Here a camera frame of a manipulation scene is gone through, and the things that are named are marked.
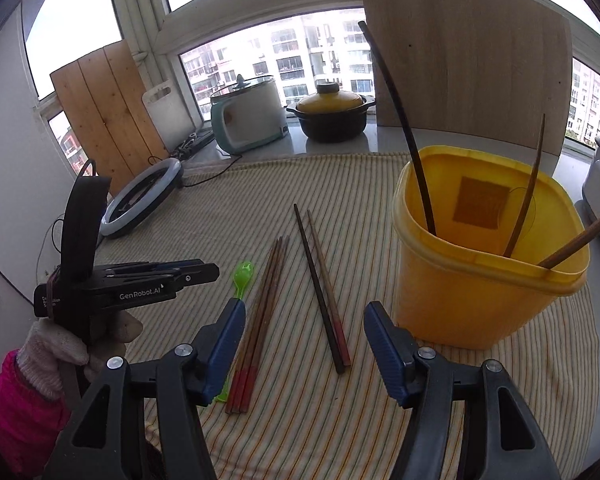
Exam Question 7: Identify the person's left forearm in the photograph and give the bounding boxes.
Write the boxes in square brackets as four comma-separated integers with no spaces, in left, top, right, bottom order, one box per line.
[0,350,73,480]

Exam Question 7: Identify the light wood board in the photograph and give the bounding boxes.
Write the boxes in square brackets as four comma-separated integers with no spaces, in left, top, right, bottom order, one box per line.
[356,0,573,153]

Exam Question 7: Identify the white framed window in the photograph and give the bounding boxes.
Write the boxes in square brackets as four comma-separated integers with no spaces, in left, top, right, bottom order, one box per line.
[22,0,600,171]

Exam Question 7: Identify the white teal electric cooker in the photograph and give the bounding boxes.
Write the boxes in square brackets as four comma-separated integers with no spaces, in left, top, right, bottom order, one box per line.
[210,74,289,156]

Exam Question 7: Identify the black handled scissors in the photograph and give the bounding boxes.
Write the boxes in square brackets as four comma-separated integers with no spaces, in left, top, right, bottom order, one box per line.
[171,129,215,157]

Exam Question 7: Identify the green plastic spoon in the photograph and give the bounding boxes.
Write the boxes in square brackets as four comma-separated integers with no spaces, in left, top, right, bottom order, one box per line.
[215,260,256,403]

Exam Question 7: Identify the black clay pot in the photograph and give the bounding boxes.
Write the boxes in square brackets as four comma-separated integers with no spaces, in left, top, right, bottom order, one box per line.
[286,94,377,143]

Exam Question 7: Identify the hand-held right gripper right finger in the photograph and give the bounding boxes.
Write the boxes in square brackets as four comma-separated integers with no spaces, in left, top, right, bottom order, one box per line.
[363,301,563,480]

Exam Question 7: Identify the black power cable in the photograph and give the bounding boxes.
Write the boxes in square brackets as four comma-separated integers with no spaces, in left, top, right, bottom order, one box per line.
[180,152,243,188]

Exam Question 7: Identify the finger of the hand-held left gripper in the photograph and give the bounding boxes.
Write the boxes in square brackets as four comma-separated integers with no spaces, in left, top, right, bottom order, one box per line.
[100,263,220,307]
[96,259,207,277]

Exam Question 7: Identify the white cutting board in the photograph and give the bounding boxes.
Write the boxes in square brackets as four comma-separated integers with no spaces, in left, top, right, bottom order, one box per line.
[141,79,204,148]

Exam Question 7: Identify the yellow pot lid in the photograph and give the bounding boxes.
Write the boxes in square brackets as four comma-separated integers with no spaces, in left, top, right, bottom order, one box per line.
[296,81,366,115]

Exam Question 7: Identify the ring light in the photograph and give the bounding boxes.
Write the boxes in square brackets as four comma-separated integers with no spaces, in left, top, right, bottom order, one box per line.
[99,156,185,239]

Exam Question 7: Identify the brown red-tipped chopstick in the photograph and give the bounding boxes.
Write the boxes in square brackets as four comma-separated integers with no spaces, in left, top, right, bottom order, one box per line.
[232,236,285,415]
[241,235,291,412]
[537,209,600,268]
[502,113,547,258]
[225,240,279,415]
[307,210,352,367]

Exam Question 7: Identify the black chopstick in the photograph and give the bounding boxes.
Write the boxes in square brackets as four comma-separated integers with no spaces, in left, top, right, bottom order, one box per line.
[293,203,346,375]
[357,20,437,236]

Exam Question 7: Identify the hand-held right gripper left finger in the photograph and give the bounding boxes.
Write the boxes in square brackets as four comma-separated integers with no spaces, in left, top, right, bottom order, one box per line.
[42,298,247,480]

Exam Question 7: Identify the wooden plank board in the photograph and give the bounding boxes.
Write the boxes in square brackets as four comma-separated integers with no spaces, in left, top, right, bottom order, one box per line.
[50,40,170,196]

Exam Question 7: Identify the plaid cloth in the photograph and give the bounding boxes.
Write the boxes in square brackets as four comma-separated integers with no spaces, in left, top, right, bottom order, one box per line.
[177,155,261,187]

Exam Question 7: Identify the person's left hand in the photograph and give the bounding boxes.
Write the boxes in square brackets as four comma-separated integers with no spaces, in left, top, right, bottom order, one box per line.
[17,310,144,401]

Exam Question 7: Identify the striped tablecloth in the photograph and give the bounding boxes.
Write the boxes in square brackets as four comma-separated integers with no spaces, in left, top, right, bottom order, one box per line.
[87,151,600,480]

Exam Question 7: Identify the yellow plastic container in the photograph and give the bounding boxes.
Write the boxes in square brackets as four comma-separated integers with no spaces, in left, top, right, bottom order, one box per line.
[391,145,591,351]

